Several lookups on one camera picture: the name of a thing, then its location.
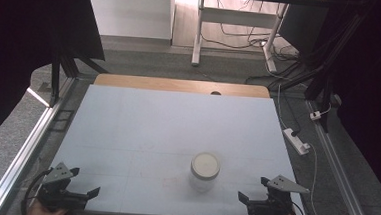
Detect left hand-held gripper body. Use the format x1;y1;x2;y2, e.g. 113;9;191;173
36;160;91;214

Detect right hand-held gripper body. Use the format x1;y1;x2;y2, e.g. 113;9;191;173
246;172;312;215

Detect clear glass jar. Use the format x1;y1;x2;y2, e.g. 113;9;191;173
187;169;219;194

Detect cream round jar lid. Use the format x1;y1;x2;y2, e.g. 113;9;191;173
189;150;223;181

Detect person's left hand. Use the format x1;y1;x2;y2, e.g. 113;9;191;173
25;199;68;215

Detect white power strip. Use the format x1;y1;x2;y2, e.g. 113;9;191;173
281;126;312;157

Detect small white adapter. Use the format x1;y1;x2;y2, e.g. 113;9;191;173
309;110;324;123

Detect black metal stand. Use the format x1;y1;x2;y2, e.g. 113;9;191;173
45;42;112;112
264;58;336;134

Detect white table mat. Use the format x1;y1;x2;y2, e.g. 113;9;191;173
33;80;314;215

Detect wooden table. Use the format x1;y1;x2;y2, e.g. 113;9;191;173
93;73;272;99

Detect black curtain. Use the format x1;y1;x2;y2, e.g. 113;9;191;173
0;0;110;161
268;0;381;207

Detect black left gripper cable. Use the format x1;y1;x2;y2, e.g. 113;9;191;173
20;165;55;215

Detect aluminium rail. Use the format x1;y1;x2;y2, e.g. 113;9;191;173
0;72;78;215
297;98;381;215

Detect white cable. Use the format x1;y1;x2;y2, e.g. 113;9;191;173
269;83;340;215

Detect black floor cables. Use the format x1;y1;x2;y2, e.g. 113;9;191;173
200;0;307;63

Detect white desk frame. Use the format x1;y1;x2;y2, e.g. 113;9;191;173
190;0;290;74

